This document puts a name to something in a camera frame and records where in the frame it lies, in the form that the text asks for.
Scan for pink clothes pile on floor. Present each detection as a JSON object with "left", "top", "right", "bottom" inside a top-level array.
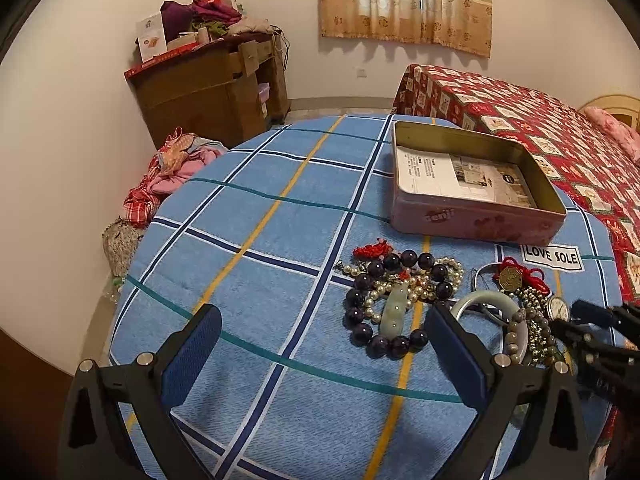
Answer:
[{"left": 120, "top": 127, "right": 228, "bottom": 229}]

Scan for brown wooden desk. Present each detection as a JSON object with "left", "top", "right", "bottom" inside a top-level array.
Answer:
[{"left": 125, "top": 32, "right": 291, "bottom": 148}]

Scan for white pearl necklace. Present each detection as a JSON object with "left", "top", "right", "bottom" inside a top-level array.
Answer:
[{"left": 334, "top": 256, "right": 466, "bottom": 325}]

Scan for pink metal tin box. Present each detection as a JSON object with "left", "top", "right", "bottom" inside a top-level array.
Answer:
[{"left": 390, "top": 120, "right": 566, "bottom": 246}]

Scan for red knot tassel charm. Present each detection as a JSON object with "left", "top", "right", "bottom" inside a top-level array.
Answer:
[{"left": 352, "top": 238, "right": 394, "bottom": 261}]

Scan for dark purple bead bracelet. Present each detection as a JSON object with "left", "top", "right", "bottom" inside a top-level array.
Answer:
[{"left": 344, "top": 249, "right": 456, "bottom": 360}]

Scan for pile of clothes on desk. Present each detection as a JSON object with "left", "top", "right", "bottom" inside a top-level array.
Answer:
[{"left": 160, "top": 0, "right": 273, "bottom": 42}]

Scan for blue plaid table cloth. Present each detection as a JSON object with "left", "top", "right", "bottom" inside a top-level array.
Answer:
[{"left": 106, "top": 112, "right": 626, "bottom": 480}]

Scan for gold coin red cord charm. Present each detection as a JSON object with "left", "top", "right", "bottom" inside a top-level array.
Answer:
[{"left": 494, "top": 257, "right": 550, "bottom": 296}]

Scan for beige wooden headboard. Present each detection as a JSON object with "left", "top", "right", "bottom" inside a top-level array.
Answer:
[{"left": 578, "top": 93, "right": 640, "bottom": 131}]

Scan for pale jade bangle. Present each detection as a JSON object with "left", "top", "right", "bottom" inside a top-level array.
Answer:
[{"left": 449, "top": 290, "right": 528, "bottom": 364}]

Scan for red flat box on desk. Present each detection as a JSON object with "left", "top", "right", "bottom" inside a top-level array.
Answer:
[{"left": 124, "top": 42, "right": 200, "bottom": 80}]

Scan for red patterned bed quilt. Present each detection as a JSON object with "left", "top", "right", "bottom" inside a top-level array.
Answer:
[{"left": 392, "top": 64, "right": 639, "bottom": 304}]

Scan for pale jade pendant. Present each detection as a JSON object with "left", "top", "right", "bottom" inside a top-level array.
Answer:
[{"left": 380, "top": 283, "right": 408, "bottom": 339}]

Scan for printed paper in tin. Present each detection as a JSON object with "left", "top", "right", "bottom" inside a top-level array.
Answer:
[{"left": 396, "top": 148, "right": 537, "bottom": 208}]

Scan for silver wrist watch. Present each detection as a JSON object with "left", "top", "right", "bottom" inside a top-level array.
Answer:
[{"left": 546, "top": 295, "right": 570, "bottom": 322}]

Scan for white product box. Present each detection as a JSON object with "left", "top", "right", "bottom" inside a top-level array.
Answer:
[{"left": 136, "top": 12, "right": 167, "bottom": 62}]

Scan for pink pillow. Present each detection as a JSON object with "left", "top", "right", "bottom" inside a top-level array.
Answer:
[{"left": 582, "top": 106, "right": 640, "bottom": 166}]

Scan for silver metal bead bracelet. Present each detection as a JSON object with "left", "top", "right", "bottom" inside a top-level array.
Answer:
[{"left": 504, "top": 284, "right": 559, "bottom": 366}]

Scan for beige window curtain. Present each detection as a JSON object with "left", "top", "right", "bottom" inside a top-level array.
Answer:
[{"left": 319, "top": 0, "right": 492, "bottom": 58}]

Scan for brown wooden door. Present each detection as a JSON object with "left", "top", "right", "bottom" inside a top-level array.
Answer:
[{"left": 0, "top": 334, "right": 72, "bottom": 479}]

